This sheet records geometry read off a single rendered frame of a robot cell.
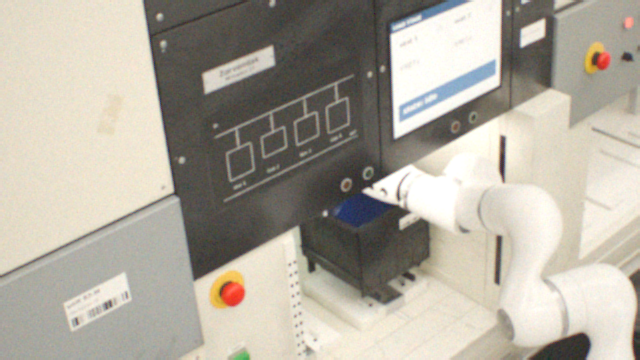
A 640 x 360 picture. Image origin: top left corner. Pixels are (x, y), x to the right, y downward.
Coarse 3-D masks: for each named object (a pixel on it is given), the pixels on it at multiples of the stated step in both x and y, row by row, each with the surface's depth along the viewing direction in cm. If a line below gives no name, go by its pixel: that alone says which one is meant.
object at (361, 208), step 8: (360, 192) 209; (352, 200) 208; (360, 200) 209; (368, 200) 211; (376, 200) 213; (344, 208) 207; (352, 208) 209; (360, 208) 210; (368, 208) 212; (376, 208) 214; (384, 208) 216; (336, 216) 206; (344, 216) 208; (352, 216) 209; (360, 216) 211; (368, 216) 213; (376, 216) 215; (352, 224) 210; (360, 224) 212
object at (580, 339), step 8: (568, 336) 197; (576, 336) 200; (584, 336) 203; (552, 344) 194; (560, 344) 196; (568, 344) 199; (576, 344) 201; (584, 344) 204; (632, 344) 193; (544, 352) 193; (552, 352) 195; (560, 352) 198; (568, 352) 200; (576, 352) 203; (584, 352) 205; (632, 352) 193
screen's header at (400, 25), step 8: (456, 0) 159; (464, 0) 161; (472, 0) 162; (432, 8) 156; (440, 8) 157; (448, 8) 159; (416, 16) 154; (424, 16) 155; (432, 16) 156; (392, 24) 151; (400, 24) 152; (408, 24) 153; (392, 32) 151
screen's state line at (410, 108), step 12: (492, 60) 172; (468, 72) 169; (480, 72) 171; (492, 72) 174; (444, 84) 165; (456, 84) 168; (468, 84) 170; (420, 96) 162; (432, 96) 164; (444, 96) 166; (408, 108) 161; (420, 108) 163
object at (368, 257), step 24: (384, 216) 200; (408, 216) 205; (312, 240) 211; (336, 240) 203; (360, 240) 197; (384, 240) 202; (408, 240) 208; (312, 264) 219; (336, 264) 207; (360, 264) 200; (384, 264) 205; (408, 264) 211; (360, 288) 203
